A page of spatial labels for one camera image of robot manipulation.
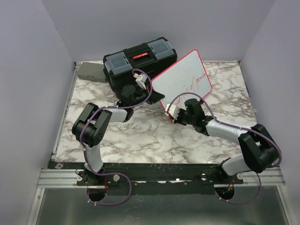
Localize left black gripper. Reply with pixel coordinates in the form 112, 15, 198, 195
131, 84, 165, 109

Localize pink framed whiteboard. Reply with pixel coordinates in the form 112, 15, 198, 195
152, 49, 212, 110

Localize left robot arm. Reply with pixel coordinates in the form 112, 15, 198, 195
72, 85, 165, 185

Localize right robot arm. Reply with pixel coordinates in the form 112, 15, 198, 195
166, 98, 281, 184

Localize black plastic toolbox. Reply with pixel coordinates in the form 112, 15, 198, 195
103, 37, 177, 98

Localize grey plastic case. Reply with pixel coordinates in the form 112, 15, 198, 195
77, 62, 107, 83

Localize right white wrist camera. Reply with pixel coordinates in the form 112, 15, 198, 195
165, 104, 180, 123

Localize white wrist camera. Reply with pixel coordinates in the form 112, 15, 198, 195
133, 72, 147, 90
165, 104, 180, 123

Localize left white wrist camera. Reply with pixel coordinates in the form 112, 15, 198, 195
133, 72, 147, 90

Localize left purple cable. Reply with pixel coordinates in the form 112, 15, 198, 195
79, 69, 153, 207

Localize purple cable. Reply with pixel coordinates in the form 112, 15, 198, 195
168, 92, 282, 205
79, 69, 153, 207

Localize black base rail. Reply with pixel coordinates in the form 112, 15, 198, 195
47, 161, 243, 195

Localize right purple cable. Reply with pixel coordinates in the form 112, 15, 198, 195
168, 92, 282, 205

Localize aluminium frame rail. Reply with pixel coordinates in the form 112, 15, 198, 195
27, 62, 81, 225

